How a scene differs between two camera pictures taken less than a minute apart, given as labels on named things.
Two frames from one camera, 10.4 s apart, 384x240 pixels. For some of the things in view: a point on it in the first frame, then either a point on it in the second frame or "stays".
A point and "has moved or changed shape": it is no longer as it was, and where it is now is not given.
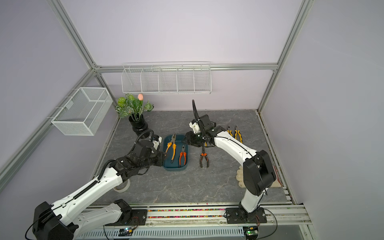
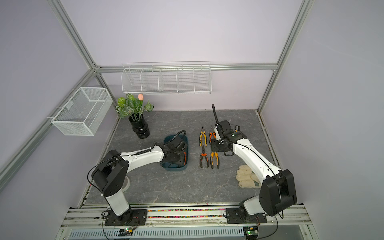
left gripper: (160, 158) to (170, 161)
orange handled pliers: (184, 153) stays
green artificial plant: (135, 107) stays
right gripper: (189, 139) to (213, 145)
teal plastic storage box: (177, 156) stays
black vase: (139, 125) stays
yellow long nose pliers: (174, 144) has moved or changed shape
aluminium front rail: (281, 215) stays
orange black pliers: (203, 154) stays
